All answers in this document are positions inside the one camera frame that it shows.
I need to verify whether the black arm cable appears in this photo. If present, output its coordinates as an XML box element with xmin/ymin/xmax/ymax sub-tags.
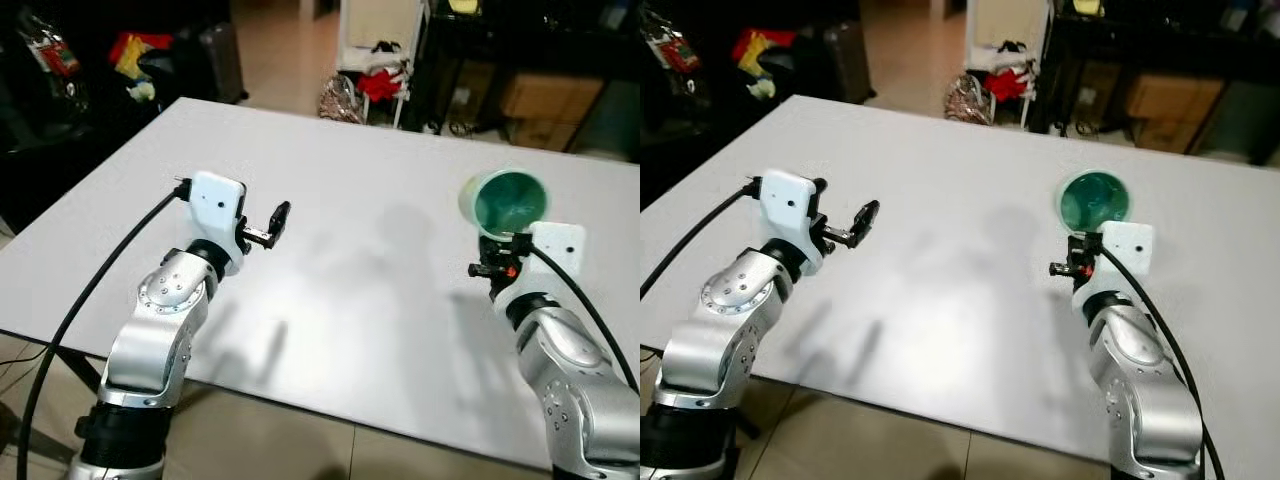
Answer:
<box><xmin>1098</xmin><ymin>243</ymin><xmax>1227</xmax><ymax>480</ymax></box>
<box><xmin>15</xmin><ymin>178</ymin><xmax>193</xmax><ymax>480</ymax></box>
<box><xmin>518</xmin><ymin>243</ymin><xmax>641</xmax><ymax>393</ymax></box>
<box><xmin>640</xmin><ymin>178</ymin><xmax>765</xmax><ymax>301</ymax></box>

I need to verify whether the dark suitcase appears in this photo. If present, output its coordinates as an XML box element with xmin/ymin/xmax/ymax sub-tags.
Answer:
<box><xmin>194</xmin><ymin>21</ymin><xmax>247</xmax><ymax>103</ymax></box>
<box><xmin>819</xmin><ymin>21</ymin><xmax>877</xmax><ymax>103</ymax></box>

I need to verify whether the small printed cardboard box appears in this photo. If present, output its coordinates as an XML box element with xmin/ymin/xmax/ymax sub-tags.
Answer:
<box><xmin>1135</xmin><ymin>118</ymin><xmax>1203</xmax><ymax>153</ymax></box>
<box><xmin>505</xmin><ymin>118</ymin><xmax>578</xmax><ymax>153</ymax></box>

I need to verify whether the white chair frame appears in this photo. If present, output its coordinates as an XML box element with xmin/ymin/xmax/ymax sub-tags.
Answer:
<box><xmin>337</xmin><ymin>0</ymin><xmax>432</xmax><ymax>128</ymax></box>
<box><xmin>964</xmin><ymin>0</ymin><xmax>1053</xmax><ymax>128</ymax></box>

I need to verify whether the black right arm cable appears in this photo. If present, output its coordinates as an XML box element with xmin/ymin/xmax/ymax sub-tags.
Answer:
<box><xmin>1098</xmin><ymin>243</ymin><xmax>1227</xmax><ymax>480</ymax></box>
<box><xmin>518</xmin><ymin>243</ymin><xmax>641</xmax><ymax>393</ymax></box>

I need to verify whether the red yellow bag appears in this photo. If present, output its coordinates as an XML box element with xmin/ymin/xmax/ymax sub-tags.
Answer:
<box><xmin>108</xmin><ymin>31</ymin><xmax>172</xmax><ymax>77</ymax></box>
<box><xmin>730</xmin><ymin>29</ymin><xmax>797</xmax><ymax>77</ymax></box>

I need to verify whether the black desk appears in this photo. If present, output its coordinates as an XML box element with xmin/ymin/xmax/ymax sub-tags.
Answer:
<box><xmin>1035</xmin><ymin>0</ymin><xmax>1280</xmax><ymax>161</ymax></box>
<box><xmin>415</xmin><ymin>0</ymin><xmax>641</xmax><ymax>153</ymax></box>

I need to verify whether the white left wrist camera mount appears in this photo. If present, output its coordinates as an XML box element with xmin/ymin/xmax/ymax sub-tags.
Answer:
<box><xmin>756</xmin><ymin>170</ymin><xmax>827</xmax><ymax>277</ymax></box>
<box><xmin>187</xmin><ymin>170</ymin><xmax>249</xmax><ymax>277</ymax></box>

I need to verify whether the red cloth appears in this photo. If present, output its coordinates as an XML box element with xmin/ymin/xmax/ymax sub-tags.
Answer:
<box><xmin>358</xmin><ymin>64</ymin><xmax>412</xmax><ymax>103</ymax></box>
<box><xmin>984</xmin><ymin>64</ymin><xmax>1037</xmax><ymax>103</ymax></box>

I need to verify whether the large tilted cardboard box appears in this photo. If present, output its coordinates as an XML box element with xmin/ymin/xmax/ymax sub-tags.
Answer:
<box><xmin>1128</xmin><ymin>74</ymin><xmax>1227</xmax><ymax>125</ymax></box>
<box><xmin>500</xmin><ymin>74</ymin><xmax>603</xmax><ymax>127</ymax></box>

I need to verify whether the green plastic cup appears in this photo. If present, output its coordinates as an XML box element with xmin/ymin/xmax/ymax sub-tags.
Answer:
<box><xmin>458</xmin><ymin>168</ymin><xmax>552</xmax><ymax>240</ymax></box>
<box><xmin>1058</xmin><ymin>169</ymin><xmax>1135</xmax><ymax>237</ymax></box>

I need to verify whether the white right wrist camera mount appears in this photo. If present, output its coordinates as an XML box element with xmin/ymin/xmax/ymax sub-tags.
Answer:
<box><xmin>1075</xmin><ymin>221</ymin><xmax>1155</xmax><ymax>302</ymax></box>
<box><xmin>495</xmin><ymin>221</ymin><xmax>587</xmax><ymax>302</ymax></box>

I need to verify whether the grey flat panel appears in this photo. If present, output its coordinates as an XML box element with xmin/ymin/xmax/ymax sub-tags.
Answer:
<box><xmin>1222</xmin><ymin>80</ymin><xmax>1280</xmax><ymax>166</ymax></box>
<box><xmin>598</xmin><ymin>80</ymin><xmax>641</xmax><ymax>159</ymax></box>

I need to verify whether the patterned shiny bag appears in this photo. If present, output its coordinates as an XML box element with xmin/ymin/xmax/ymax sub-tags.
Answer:
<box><xmin>944</xmin><ymin>74</ymin><xmax>992</xmax><ymax>125</ymax></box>
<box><xmin>319</xmin><ymin>74</ymin><xmax>367</xmax><ymax>125</ymax></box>

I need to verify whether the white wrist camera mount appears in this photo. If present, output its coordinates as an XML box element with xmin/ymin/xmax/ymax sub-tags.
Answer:
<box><xmin>187</xmin><ymin>170</ymin><xmax>249</xmax><ymax>277</ymax></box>
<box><xmin>756</xmin><ymin>170</ymin><xmax>827</xmax><ymax>277</ymax></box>
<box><xmin>1075</xmin><ymin>221</ymin><xmax>1155</xmax><ymax>302</ymax></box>
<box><xmin>495</xmin><ymin>221</ymin><xmax>587</xmax><ymax>302</ymax></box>

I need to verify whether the dark metal table leg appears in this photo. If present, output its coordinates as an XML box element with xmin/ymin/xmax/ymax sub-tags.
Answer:
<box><xmin>45</xmin><ymin>344</ymin><xmax>103</xmax><ymax>393</ymax></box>

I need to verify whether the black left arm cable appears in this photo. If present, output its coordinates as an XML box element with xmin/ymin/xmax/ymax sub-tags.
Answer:
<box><xmin>15</xmin><ymin>178</ymin><xmax>193</xmax><ymax>480</ymax></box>
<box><xmin>640</xmin><ymin>178</ymin><xmax>765</xmax><ymax>301</ymax></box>

